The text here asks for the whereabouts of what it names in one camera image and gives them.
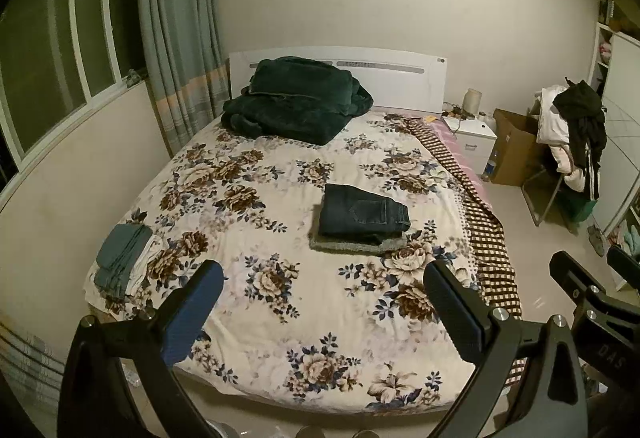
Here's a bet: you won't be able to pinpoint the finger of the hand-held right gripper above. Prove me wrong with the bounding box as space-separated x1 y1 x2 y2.
606 245 640 291
549 250 608 314

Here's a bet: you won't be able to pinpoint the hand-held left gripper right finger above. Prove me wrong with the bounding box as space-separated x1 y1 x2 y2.
424 259 590 438

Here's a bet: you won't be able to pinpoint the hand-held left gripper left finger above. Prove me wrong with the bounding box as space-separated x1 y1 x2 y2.
56 259 225 438

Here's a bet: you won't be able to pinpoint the dark denim pants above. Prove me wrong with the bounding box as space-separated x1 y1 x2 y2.
318 183 411 245

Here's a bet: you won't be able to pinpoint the teal folded pants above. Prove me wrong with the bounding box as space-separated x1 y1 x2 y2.
94 224 153 299

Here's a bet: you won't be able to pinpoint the grey folded pants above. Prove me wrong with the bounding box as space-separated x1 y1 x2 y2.
309 227 423 255

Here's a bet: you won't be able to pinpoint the grey shoe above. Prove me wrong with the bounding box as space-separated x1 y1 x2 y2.
587 224 609 258

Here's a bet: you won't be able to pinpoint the green bin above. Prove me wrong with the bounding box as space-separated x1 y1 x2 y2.
570 197 598 224

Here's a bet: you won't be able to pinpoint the white folded cloth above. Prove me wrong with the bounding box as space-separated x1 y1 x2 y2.
125 234 169 296

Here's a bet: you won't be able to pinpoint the brown checkered blanket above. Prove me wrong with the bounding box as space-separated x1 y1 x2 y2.
382 114 523 386

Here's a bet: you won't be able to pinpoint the metal folding chair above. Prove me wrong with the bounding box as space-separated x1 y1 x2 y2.
522 143 596 235

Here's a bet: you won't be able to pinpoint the floral bedsheet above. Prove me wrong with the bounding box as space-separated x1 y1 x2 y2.
84 112 483 416

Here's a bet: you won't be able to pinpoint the cardboard box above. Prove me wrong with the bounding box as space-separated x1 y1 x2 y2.
490 108 544 187

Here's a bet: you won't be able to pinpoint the plastic water bottle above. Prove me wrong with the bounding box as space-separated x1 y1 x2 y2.
481 150 499 183

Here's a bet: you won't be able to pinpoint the white wardrobe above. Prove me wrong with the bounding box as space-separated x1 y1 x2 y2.
597 30 640 239

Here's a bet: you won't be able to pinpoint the black garment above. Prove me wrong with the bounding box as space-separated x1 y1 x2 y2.
552 79 608 201

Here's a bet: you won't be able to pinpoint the pink sheet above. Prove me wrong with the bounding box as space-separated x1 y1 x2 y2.
425 115 486 205

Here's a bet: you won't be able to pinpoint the white jacket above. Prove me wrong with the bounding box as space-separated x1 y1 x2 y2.
534 85 592 192

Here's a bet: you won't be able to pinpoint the white nightstand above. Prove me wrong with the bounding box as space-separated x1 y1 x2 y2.
442 112 498 176

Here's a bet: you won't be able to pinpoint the grey striped cloth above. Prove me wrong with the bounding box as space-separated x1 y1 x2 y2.
0 325 68 401

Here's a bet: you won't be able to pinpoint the cream table lamp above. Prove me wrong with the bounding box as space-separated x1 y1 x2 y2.
462 88 482 118

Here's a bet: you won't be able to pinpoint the white shelf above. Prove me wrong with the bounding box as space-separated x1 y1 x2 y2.
587 0 640 91

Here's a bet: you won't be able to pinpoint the dark green plush blanket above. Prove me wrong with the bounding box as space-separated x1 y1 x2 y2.
221 57 375 146

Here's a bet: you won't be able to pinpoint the white wooden bed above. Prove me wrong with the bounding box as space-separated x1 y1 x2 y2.
85 46 523 419

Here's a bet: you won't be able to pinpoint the grey-green curtain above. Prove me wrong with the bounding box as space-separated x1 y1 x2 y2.
136 0 231 158

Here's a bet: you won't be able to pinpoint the white-framed window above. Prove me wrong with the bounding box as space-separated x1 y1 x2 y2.
0 0 149 186

